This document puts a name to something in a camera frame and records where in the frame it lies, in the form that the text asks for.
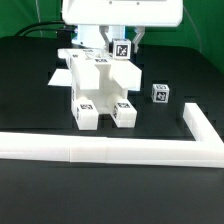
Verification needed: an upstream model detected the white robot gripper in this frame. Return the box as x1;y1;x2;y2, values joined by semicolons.
62;0;183;53

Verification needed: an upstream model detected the white tagged cube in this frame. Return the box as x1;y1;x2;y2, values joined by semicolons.
112;39;131;60
151;84;170;103

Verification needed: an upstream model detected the white chair back frame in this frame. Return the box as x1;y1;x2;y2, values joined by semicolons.
58;48;142;91

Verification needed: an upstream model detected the white chair seat block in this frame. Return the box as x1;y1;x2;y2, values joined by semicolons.
71;83;128;114

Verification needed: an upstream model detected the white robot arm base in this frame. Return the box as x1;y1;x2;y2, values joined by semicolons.
72;25;125;48

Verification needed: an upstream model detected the white marker sheet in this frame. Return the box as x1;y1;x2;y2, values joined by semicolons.
47;68;141;93

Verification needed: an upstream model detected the black cable bundle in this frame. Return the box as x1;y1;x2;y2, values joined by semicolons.
13;19;79;38

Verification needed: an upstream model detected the white U-shaped fixture frame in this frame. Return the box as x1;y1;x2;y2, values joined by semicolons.
0;103;224;168

